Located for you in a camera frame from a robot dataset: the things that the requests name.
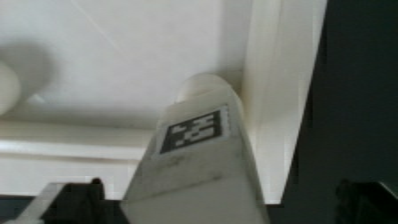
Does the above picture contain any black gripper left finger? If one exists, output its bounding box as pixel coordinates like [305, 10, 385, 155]
[13, 177, 131, 224]

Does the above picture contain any white square tabletop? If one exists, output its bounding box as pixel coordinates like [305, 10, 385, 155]
[0, 0, 330, 204]

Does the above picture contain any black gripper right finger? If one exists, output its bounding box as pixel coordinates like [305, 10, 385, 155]
[335, 179, 398, 224]

